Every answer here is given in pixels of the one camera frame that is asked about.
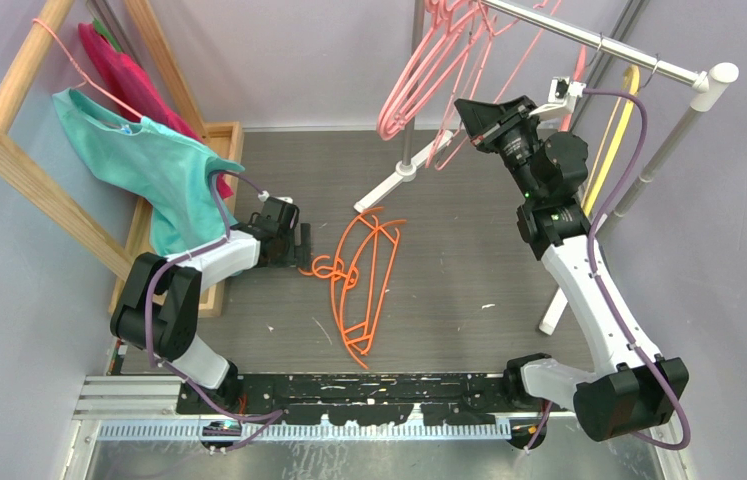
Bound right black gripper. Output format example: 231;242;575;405
457;95;544;202

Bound orange wire hanger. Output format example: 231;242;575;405
316;215;404;359
298;206;407;371

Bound yellow wire hanger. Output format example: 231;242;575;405
581;97;635;215

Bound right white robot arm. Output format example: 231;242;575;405
454;96;689;442

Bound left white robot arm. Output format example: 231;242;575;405
110;197;312;413

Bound teal mesh shirt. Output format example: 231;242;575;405
52;89;244;255

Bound magenta shirt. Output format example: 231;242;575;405
77;21;235;200

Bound pink hanger on wooden rack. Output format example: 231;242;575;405
31;15;146;124

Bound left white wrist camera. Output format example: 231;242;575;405
257;191;294;205

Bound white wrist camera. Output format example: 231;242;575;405
529;76;586;121
257;191;294;205

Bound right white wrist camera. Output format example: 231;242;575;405
529;76;586;121

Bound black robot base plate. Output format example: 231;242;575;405
176;373;551;449

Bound metal clothes rail stand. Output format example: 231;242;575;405
354;0;743;336

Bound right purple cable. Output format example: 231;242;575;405
581;87;692;453

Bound wooden clothes rack frame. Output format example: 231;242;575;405
0;1;244;297

